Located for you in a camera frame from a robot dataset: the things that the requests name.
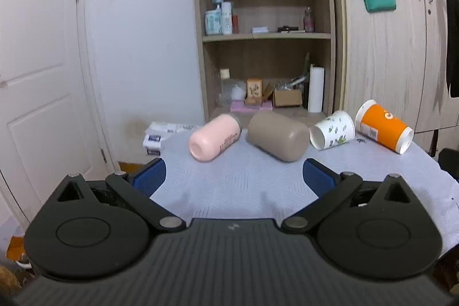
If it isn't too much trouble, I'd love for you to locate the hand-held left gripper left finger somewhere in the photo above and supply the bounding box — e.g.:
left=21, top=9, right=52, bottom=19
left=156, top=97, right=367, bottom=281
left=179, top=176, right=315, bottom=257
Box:
left=49, top=157, right=187, bottom=233

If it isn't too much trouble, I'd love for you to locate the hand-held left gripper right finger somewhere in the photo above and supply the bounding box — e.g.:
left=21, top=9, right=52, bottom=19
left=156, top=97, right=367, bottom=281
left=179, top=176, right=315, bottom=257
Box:
left=281, top=157, right=420, bottom=234

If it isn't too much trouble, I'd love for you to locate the white cactus print paper cup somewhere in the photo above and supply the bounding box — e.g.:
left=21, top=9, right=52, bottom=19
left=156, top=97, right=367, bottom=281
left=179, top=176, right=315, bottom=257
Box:
left=310, top=110, right=356, bottom=151

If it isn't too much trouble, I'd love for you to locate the taupe cup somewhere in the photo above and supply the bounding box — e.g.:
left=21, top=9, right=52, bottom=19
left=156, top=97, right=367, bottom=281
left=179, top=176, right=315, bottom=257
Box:
left=247, top=111, right=311, bottom=163

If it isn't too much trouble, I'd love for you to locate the pink cup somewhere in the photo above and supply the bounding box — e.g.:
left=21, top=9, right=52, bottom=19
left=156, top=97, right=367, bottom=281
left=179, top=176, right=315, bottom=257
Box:
left=189, top=113, right=242, bottom=162

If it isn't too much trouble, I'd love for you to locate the orange paper cup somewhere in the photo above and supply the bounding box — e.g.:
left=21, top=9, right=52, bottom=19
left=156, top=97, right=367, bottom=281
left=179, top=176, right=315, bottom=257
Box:
left=355, top=99, right=415, bottom=155

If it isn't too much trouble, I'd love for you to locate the white tissue pack blue label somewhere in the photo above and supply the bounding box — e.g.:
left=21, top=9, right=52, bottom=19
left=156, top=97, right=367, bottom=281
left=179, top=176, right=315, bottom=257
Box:
left=143, top=133, right=166, bottom=158

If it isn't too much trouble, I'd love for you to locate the cardboard box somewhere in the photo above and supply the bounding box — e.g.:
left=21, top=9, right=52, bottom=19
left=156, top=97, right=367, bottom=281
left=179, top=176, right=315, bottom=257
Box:
left=273, top=87, right=303, bottom=108

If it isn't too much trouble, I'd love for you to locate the white paper towel roll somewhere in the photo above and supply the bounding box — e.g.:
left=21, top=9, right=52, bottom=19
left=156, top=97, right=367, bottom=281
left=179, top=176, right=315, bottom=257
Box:
left=308, top=67, right=325, bottom=113

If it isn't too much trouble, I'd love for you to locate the flat pink box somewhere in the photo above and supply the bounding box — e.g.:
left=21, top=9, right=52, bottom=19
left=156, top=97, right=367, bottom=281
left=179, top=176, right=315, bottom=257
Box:
left=230, top=100, right=273, bottom=112

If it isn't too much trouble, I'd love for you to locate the printed wooden box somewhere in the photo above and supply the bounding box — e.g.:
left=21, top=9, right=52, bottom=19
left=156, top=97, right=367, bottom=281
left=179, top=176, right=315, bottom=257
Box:
left=245, top=78, right=264, bottom=106

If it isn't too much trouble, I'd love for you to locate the clear bottle cream cap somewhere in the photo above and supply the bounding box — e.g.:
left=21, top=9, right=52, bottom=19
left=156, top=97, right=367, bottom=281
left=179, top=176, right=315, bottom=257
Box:
left=218, top=68, right=234, bottom=109

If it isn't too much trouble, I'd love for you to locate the black chair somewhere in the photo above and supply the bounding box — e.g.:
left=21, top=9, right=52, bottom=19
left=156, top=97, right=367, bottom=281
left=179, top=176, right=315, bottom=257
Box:
left=428, top=128, right=459, bottom=182

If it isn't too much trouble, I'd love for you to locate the wooden wardrobe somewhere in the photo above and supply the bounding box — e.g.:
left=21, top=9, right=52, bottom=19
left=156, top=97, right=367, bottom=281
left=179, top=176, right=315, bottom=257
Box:
left=337, top=0, right=459, bottom=149

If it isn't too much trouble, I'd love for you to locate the wooden shelf unit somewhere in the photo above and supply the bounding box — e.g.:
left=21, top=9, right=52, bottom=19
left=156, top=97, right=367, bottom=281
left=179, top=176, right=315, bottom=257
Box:
left=192, top=0, right=345, bottom=124

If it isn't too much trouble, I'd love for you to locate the pink jar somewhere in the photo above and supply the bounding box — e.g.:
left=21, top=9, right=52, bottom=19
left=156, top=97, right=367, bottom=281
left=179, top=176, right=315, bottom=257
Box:
left=303, top=8, right=316, bottom=33

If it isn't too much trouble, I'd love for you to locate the blue white pump bottle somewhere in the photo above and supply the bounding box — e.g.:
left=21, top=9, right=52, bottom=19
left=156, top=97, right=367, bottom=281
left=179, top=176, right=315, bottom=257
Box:
left=204, top=0, right=223, bottom=36

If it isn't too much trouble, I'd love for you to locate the white door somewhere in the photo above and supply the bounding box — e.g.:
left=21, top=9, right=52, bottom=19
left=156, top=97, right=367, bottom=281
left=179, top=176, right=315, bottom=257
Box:
left=0, top=0, right=109, bottom=231

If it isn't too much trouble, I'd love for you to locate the black ribbon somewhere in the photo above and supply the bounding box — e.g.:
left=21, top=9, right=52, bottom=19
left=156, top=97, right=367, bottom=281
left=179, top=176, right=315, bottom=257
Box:
left=435, top=0, right=459, bottom=99

